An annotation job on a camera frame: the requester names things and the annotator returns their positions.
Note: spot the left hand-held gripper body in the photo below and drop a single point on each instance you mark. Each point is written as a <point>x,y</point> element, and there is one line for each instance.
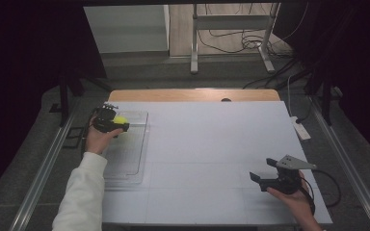
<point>104,118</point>

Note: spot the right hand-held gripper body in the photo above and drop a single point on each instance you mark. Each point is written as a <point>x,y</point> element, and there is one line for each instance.
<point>285,176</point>

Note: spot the yellow tennis ball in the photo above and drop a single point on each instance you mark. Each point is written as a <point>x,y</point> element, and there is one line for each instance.
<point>120,119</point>

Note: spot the clear plastic container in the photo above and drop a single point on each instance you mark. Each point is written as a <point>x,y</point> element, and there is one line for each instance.
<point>131,154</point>

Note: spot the person's left hand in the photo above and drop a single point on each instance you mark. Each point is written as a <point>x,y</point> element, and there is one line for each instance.
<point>97,141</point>

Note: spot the person's right hand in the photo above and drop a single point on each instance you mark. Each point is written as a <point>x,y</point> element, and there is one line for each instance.
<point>294,202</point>

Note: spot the white power strip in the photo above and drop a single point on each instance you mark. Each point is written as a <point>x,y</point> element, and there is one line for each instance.
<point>300,128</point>

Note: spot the black stand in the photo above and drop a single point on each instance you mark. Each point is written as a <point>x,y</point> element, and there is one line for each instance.
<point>326,96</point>
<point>65,96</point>

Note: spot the wooden table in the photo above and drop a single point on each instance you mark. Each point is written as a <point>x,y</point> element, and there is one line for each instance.
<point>173,95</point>

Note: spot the white cabinet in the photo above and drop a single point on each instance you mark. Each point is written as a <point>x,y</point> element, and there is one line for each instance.
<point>128,29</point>

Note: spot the black rectangular frame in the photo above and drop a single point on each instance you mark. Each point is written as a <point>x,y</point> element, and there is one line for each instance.
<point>74,137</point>

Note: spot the aluminium rail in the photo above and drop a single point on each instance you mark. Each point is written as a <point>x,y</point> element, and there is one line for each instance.
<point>343,160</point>
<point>41,173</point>

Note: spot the grey metal desk frame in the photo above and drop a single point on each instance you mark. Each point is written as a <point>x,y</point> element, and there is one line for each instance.
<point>194,38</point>

